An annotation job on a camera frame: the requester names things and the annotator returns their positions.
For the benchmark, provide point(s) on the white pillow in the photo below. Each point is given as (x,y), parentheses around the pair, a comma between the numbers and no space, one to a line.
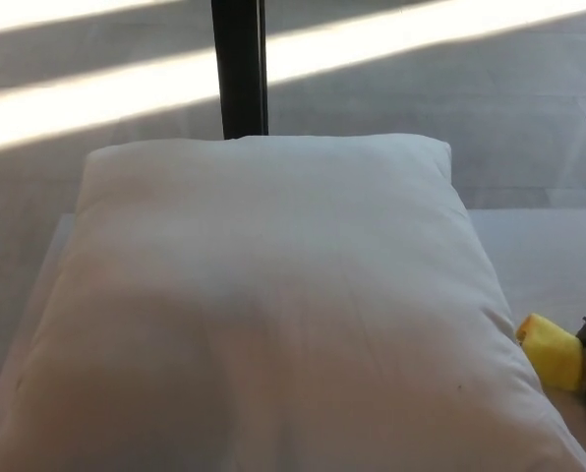
(273,305)

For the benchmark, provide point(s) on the black vertical post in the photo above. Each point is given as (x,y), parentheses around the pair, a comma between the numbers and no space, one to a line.
(239,69)

